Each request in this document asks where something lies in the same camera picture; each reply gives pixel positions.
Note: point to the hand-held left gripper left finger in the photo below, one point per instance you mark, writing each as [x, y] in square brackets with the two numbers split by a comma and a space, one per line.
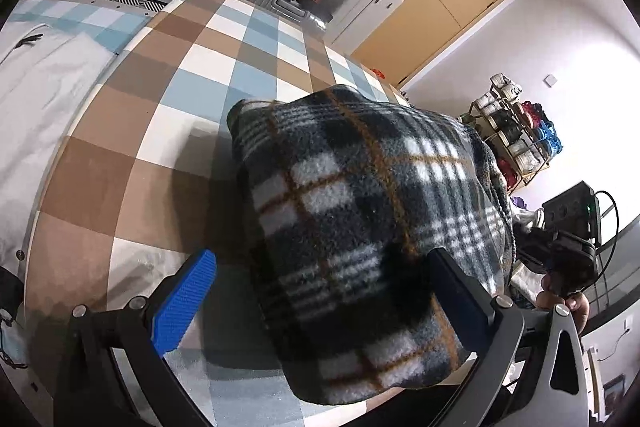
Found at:
[185, 307]

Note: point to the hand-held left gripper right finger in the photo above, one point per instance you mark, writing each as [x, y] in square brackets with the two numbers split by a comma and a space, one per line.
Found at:
[460, 302]

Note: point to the plaid fleece jacket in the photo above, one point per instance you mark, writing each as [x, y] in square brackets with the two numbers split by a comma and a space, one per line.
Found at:
[360, 217]

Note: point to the person's right hand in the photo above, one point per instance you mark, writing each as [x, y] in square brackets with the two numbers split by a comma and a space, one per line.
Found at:
[580, 307]

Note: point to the black power box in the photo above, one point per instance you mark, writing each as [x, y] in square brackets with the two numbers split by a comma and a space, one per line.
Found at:
[570, 207]

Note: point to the wooden shoe rack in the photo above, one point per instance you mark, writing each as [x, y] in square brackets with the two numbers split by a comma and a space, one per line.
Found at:
[515, 137]

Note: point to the blue face mask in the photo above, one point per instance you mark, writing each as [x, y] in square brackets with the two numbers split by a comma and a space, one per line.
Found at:
[12, 342]

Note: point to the checkered blanket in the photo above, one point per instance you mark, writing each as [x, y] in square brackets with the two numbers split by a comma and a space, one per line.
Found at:
[150, 107]

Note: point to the orange plastic bag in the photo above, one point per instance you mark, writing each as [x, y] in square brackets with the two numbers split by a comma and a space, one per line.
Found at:
[380, 72]

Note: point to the white duvet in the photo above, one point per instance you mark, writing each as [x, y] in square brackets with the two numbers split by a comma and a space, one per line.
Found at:
[45, 97]

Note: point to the white cabinet by door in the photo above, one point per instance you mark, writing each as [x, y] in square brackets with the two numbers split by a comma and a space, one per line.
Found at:
[365, 7]

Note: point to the silver suitcase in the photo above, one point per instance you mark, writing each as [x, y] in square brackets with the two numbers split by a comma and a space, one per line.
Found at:
[290, 9]

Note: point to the white wall switch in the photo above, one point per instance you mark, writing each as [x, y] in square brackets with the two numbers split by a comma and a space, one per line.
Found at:
[550, 80]

